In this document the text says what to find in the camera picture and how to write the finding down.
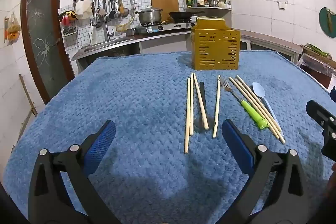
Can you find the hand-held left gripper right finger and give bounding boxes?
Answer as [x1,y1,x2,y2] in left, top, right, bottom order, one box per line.
[222,119,310,224]

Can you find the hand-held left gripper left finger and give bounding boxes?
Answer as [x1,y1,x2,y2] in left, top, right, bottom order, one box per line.
[28,120,124,224]

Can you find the green-handled steel fork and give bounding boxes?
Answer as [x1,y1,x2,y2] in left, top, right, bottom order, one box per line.
[220,78,269,130]

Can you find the light blue plastic spoon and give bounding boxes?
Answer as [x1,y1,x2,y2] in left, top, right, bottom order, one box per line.
[252,82,284,136]

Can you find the black-handled steel spoon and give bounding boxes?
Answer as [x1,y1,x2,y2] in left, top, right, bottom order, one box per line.
[194,81,216,133]

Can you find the yellow perforated utensil holder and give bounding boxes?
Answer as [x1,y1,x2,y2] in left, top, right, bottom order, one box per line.
[191,17,241,71]

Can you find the plastic-covered wooden crate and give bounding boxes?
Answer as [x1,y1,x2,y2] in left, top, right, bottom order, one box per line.
[298,43,336,88]

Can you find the blue textured towel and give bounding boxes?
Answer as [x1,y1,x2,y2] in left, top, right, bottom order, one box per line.
[3,50,336,224]

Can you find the green vegetables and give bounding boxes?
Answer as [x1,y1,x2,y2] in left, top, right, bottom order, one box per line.
[306,43,330,55]

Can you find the green round board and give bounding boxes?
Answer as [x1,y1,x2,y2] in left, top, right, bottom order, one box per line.
[319,7,336,38]

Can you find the low side cabinet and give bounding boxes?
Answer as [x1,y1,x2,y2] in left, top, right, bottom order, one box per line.
[240,30,302,62]

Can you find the wooden stick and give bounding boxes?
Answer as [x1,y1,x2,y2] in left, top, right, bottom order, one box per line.
[19,74,38,117]

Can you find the steel sink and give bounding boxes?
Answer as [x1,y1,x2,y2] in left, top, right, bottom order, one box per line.
[83,38,134,52]

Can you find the steel faucet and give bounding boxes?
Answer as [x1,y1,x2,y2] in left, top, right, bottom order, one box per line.
[92,7,114,42]

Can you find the steel kitchen counter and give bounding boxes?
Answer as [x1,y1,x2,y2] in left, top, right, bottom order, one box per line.
[71,30,193,62]

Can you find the brown frosted glass door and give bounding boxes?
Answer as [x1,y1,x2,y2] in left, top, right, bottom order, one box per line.
[20,0,75,105]

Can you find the black hanging ladle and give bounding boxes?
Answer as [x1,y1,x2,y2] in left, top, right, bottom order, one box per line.
[108,0,116,19]

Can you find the red and yellow gloves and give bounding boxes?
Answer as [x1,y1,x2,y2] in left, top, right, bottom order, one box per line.
[59,11,79,26]

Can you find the steel gas stove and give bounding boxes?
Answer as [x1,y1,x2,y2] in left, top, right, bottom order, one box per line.
[135,21,198,35]

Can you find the white hanging cloth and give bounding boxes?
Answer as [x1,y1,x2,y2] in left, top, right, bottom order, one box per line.
[75,0,93,20]

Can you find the steel cooking pot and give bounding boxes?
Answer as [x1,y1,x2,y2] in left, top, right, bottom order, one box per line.
[135,7,164,24]

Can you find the black frying pan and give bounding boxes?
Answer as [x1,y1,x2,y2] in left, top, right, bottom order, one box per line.
[168,10,205,20]

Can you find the plastic bag of oranges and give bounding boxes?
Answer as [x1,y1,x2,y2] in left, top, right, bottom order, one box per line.
[5,13,21,46]

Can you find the yellow hose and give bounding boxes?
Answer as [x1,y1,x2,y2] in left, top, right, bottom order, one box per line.
[115,15,135,32]

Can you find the wire wall basket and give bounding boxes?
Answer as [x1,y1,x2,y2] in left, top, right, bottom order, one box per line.
[62,26,78,37]

